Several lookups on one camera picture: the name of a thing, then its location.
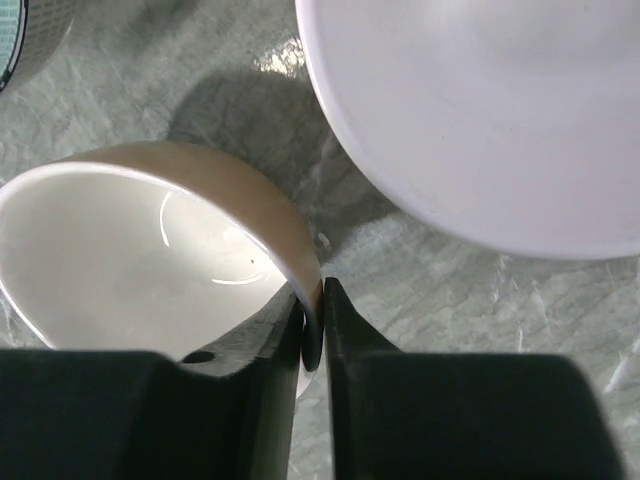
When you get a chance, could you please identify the orange bowl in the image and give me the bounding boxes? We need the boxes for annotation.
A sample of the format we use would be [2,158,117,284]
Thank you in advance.
[295,1,639,260]

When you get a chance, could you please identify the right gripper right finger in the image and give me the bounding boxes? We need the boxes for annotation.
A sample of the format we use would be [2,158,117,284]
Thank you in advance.
[324,278,625,479]

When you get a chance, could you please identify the beige floral bowl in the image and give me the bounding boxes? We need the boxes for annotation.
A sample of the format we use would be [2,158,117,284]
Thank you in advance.
[1,141,323,390]

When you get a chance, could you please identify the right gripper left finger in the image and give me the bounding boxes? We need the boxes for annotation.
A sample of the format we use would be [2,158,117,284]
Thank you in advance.
[1,290,304,479]

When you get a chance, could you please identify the light blue bowl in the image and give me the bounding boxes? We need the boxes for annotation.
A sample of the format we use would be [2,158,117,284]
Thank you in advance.
[1,0,79,93]

